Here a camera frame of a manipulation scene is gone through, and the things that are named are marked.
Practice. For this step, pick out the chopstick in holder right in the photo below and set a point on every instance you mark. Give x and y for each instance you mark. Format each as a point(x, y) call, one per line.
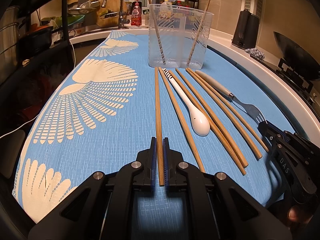
point(198, 33)

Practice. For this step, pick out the black wok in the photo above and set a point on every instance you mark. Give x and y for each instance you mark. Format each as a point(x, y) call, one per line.
point(297, 58)

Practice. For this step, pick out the fork with cream handle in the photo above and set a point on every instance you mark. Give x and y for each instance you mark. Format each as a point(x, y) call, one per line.
point(250, 109)

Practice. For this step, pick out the chrome kitchen faucet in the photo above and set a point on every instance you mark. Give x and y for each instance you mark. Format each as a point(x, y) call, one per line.
point(122, 14)

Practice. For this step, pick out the steel mixing bowl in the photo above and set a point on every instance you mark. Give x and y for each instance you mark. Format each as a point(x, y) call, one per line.
point(85, 8)

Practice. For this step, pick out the black knife block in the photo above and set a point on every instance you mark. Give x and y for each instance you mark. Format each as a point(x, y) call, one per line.
point(246, 32)

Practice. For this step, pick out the person's right hand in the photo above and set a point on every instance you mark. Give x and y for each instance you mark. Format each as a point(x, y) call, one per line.
point(299, 220)

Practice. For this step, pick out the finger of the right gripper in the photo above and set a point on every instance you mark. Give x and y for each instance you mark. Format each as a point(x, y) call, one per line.
point(264, 127)

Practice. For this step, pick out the clear plastic utensil holder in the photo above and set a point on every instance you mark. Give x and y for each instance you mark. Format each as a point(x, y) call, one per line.
point(177, 28)

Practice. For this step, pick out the steel stock pot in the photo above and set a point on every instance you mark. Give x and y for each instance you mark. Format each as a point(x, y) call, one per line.
point(8, 39)

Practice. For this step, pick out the chopstick in holder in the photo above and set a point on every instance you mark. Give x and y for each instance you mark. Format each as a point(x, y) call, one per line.
point(198, 33)
point(157, 33)

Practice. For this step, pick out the wooden cutting board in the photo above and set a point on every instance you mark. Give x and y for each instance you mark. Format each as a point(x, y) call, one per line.
point(108, 16)

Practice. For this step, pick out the red dish soap bottle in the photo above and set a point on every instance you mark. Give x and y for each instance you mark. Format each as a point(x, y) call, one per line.
point(136, 15)

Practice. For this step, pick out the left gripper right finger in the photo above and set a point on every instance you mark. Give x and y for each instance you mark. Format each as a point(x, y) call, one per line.
point(216, 207)

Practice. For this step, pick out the black shelf rack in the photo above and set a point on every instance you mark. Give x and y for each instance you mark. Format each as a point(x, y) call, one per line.
point(39, 48)

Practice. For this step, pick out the blue grey dish cloth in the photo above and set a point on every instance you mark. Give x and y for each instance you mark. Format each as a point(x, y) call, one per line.
point(254, 52)

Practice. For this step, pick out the blue white patterned mat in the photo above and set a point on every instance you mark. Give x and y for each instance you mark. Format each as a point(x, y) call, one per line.
point(103, 114)

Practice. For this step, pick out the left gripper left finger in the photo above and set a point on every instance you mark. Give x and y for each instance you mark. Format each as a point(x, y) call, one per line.
point(102, 206)

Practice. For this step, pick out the chopstick in holder left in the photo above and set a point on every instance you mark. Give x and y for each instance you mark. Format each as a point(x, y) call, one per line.
point(157, 33)

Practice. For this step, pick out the white ceramic spoon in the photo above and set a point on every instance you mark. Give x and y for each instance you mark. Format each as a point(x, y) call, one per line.
point(199, 122)

